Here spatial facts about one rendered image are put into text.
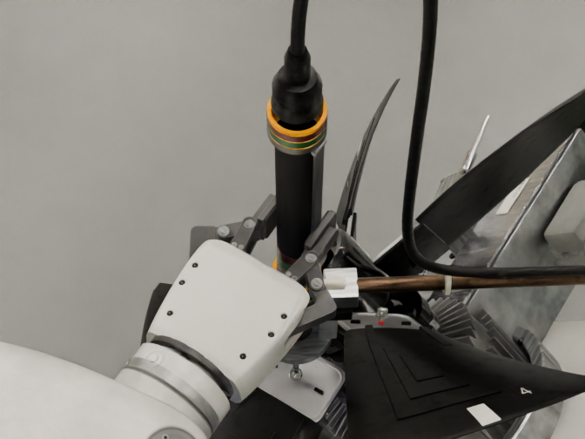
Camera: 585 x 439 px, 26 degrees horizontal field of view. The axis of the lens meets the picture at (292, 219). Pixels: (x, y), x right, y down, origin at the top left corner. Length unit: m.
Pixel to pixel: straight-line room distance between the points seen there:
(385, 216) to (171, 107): 0.56
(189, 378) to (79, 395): 0.12
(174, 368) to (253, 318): 0.08
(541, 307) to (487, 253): 0.09
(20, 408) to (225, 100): 2.17
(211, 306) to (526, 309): 0.58
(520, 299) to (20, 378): 0.76
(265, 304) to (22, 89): 2.11
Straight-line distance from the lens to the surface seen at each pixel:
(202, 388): 0.94
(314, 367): 1.32
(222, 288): 0.98
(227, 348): 0.96
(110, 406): 0.84
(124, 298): 2.71
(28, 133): 2.97
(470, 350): 1.21
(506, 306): 1.46
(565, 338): 1.47
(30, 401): 0.84
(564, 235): 1.47
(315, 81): 0.87
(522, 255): 1.48
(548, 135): 1.35
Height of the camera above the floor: 2.40
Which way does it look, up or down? 60 degrees down
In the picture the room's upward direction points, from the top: straight up
